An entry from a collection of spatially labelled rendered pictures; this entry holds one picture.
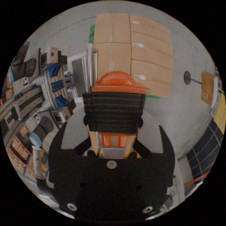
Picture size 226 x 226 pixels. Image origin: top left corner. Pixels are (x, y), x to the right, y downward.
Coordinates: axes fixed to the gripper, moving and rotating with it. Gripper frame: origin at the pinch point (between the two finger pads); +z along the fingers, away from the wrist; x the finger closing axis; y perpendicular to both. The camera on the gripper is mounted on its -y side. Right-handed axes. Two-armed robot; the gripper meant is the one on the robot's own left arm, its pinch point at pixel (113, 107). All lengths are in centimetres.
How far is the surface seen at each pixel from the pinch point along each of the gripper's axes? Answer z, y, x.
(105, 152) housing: -1.3, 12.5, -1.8
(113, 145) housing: -0.3, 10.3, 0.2
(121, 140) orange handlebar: -0.6, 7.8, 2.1
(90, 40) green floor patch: 123, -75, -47
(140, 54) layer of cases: 70, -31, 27
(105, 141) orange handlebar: -0.7, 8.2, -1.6
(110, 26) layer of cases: 69, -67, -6
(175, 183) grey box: -34, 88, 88
